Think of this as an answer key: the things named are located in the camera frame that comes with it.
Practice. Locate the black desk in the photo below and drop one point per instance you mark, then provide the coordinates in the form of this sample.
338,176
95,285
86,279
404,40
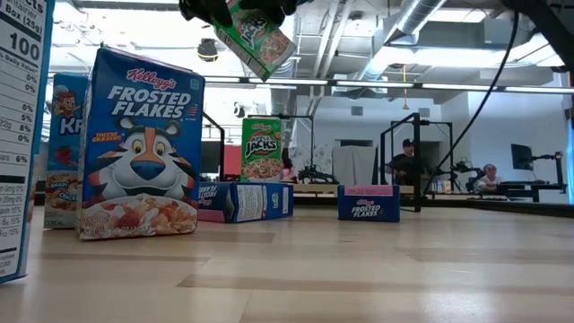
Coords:
533,190

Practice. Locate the silver ceiling duct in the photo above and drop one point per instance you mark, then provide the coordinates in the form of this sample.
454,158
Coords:
412,18

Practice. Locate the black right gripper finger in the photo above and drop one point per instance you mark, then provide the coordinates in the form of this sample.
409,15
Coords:
271,10
206,10

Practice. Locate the wooden shelf black metal legs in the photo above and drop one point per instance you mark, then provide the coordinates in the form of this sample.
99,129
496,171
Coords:
314,188

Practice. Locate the small wall vent grille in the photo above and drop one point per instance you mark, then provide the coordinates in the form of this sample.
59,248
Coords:
424,112
356,110

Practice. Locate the black computer monitor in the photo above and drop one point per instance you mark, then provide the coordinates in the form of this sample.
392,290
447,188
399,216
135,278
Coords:
211,157

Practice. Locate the blue Rice Krispies cereal box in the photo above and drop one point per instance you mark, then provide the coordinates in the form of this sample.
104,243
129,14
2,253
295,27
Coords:
22,134
67,148

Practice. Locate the black ceiling camera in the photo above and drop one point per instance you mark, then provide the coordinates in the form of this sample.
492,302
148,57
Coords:
207,49

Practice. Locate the red panel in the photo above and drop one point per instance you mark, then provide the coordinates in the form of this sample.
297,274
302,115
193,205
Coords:
232,161

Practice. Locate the green Apple Jacks cereal box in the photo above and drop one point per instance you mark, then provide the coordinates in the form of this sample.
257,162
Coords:
261,150
255,42

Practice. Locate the person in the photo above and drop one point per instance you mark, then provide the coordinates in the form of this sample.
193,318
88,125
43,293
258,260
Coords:
489,181
406,166

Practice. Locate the black monitor on arm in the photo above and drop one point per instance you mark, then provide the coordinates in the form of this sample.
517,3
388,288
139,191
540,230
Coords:
522,157

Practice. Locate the blue Frosted Flakes cereal box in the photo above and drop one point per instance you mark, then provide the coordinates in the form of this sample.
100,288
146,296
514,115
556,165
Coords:
251,202
143,148
367,208

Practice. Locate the grey cloth cover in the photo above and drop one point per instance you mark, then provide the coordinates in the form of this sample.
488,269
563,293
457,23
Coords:
354,166

